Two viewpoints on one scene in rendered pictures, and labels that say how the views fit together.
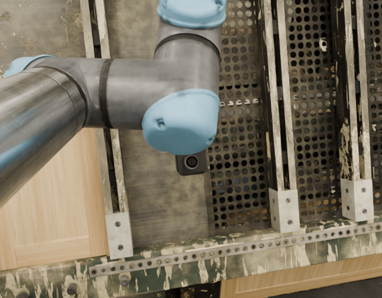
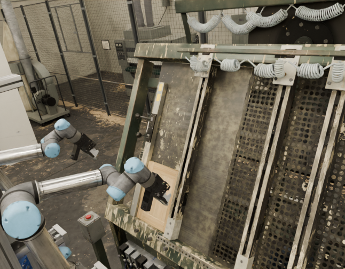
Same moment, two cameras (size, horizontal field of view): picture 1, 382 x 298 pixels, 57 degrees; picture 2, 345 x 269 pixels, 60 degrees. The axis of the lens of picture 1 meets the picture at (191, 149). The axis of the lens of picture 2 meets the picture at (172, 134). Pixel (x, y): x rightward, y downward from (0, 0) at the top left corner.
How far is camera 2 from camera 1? 1.16 m
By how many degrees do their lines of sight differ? 49
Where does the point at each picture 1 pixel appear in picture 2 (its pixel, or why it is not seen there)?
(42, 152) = (81, 187)
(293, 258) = not seen: outside the picture
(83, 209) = (166, 210)
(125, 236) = (171, 230)
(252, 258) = not seen: outside the picture
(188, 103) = (111, 189)
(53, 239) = (154, 216)
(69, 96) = (96, 178)
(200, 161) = (144, 207)
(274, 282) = not seen: outside the picture
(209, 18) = (128, 171)
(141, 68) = (113, 177)
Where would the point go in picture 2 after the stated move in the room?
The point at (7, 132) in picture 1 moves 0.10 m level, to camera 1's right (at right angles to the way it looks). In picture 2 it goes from (74, 182) to (83, 192)
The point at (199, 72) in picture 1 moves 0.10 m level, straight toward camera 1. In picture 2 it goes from (119, 183) to (96, 194)
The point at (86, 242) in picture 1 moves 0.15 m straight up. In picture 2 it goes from (163, 224) to (159, 206)
